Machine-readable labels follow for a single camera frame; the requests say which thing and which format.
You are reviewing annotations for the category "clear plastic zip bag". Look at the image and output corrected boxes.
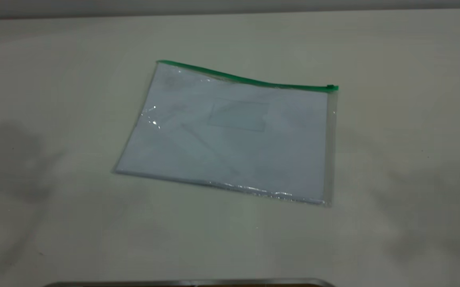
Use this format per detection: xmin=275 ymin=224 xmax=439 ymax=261
xmin=112 ymin=60 xmax=339 ymax=208

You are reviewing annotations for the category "grey metal edge strip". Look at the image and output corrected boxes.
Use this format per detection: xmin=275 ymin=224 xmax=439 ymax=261
xmin=44 ymin=278 xmax=336 ymax=287

